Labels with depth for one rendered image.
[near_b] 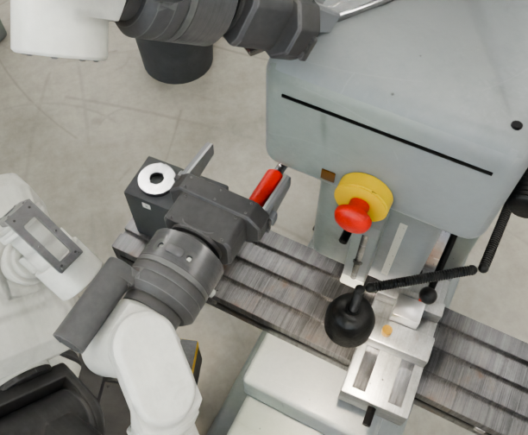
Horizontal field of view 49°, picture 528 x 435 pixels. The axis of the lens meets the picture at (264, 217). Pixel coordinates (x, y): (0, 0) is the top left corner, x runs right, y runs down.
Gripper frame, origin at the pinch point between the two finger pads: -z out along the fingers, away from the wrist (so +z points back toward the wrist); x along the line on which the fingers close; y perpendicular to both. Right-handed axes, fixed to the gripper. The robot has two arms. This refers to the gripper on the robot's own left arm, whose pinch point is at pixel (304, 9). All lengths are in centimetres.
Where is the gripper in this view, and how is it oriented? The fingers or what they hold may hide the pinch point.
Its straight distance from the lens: 58.1
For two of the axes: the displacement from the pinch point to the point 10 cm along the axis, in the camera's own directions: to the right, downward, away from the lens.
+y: 4.4, -6.5, -6.2
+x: 4.7, 7.5, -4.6
